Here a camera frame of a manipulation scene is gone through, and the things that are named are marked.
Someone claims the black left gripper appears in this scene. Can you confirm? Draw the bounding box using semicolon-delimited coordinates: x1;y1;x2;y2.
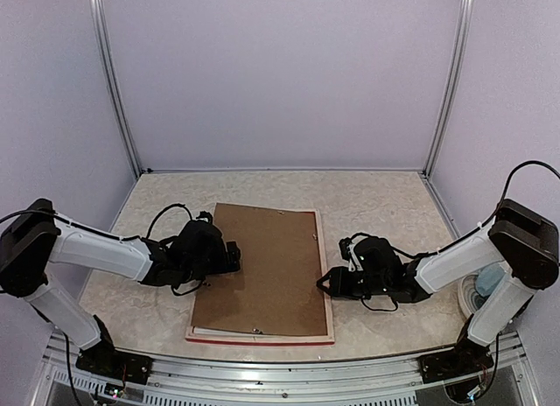
180;241;241;284

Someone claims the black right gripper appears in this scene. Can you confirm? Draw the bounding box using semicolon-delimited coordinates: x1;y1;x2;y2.
316;267;389;301

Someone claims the brown backing board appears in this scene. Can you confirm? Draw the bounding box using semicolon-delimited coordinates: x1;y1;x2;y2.
187;203;333;343

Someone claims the red wooden picture frame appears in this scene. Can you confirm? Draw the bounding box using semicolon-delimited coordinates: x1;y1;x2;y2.
185;203;337;347

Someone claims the white mat board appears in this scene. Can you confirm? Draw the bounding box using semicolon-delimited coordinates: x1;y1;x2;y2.
191;326;261;337

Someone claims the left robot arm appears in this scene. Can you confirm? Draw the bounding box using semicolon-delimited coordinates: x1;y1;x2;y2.
1;199;241;375

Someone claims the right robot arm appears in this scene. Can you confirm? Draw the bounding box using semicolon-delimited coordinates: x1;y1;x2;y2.
316;199;559;382

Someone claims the white plate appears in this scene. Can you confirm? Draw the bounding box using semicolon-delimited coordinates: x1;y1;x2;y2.
458;274;490;319

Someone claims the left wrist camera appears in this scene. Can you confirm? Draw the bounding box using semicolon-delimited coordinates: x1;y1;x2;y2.
167;211;227;277

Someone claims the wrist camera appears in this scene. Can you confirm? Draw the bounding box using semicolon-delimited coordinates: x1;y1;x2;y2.
339;233;403;285
167;211;227;277

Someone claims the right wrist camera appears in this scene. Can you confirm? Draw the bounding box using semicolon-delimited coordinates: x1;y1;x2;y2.
339;233;403;285

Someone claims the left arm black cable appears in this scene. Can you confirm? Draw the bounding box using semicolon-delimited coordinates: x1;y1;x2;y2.
0;203;196;249

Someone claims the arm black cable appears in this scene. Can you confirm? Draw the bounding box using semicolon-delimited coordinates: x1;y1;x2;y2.
454;160;560;245
0;203;196;249

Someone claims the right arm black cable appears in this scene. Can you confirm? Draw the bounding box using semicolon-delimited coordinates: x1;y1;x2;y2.
454;160;560;245

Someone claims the back aluminium rail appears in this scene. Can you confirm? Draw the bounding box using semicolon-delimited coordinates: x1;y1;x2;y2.
141;167;424;175

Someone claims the front aluminium rail base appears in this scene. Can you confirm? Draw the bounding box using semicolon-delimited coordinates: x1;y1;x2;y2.
30;331;539;406

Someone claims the left aluminium corner post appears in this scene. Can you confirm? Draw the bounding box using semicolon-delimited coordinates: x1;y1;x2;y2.
89;0;144;179

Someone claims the aluminium corner post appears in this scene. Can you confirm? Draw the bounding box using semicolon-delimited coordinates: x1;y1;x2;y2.
423;0;474;181
89;0;144;179

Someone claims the right aluminium corner post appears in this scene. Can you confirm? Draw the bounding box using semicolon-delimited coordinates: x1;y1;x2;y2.
423;0;474;181

